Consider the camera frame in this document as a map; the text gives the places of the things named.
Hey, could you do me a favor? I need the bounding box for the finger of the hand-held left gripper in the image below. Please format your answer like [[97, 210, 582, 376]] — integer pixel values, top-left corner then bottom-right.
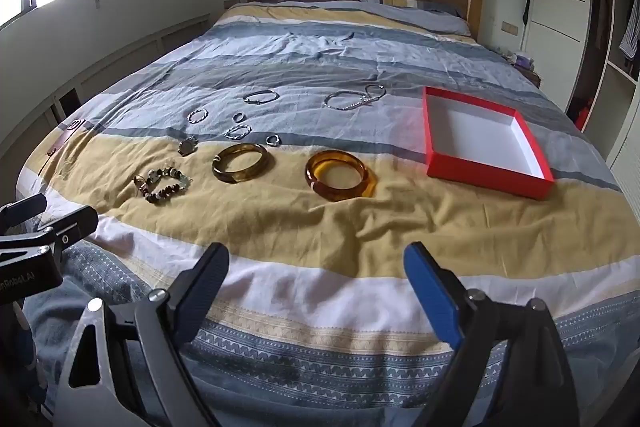
[[0, 205, 100, 258], [0, 193, 49, 235]]

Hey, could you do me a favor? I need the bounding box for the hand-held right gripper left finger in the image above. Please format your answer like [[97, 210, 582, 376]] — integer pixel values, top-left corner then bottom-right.
[[45, 242, 231, 427]]

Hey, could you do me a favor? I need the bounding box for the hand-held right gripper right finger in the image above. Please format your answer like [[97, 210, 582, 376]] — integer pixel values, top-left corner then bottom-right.
[[402, 241, 583, 427]]

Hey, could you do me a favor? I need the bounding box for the brown beaded bracelet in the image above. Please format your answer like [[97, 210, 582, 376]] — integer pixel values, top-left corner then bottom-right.
[[132, 164, 193, 205]]

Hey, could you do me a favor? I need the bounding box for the red cardboard box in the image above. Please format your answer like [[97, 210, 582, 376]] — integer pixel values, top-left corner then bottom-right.
[[422, 87, 555, 201]]

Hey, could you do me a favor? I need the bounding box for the olive brown bangle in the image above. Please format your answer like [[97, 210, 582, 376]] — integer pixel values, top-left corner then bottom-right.
[[211, 143, 269, 184]]

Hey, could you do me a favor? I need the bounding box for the thick amber bangle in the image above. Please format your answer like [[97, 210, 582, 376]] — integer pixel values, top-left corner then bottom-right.
[[305, 150, 377, 202]]

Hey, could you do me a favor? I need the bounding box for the thin dark bangle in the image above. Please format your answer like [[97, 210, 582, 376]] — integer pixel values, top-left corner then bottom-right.
[[243, 89, 279, 106]]

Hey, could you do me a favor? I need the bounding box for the wooden nightstand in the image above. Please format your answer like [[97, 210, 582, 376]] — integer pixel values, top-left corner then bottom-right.
[[510, 57, 543, 88]]

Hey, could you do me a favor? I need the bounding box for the grey pillow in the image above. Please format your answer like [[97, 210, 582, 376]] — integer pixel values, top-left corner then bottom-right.
[[359, 0, 472, 36]]

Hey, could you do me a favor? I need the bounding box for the white wardrobe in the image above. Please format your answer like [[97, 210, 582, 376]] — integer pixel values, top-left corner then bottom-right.
[[520, 0, 593, 112]]

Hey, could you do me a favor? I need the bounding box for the striped hanging garment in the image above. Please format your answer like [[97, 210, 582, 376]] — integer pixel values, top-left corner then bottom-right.
[[619, 0, 640, 72]]

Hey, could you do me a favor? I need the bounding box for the low white wall cabinet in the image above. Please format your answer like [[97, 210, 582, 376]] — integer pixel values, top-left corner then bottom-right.
[[0, 14, 211, 168]]

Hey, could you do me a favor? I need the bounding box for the silver chain bracelet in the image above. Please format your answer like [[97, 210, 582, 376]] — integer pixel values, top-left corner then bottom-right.
[[324, 89, 368, 112]]

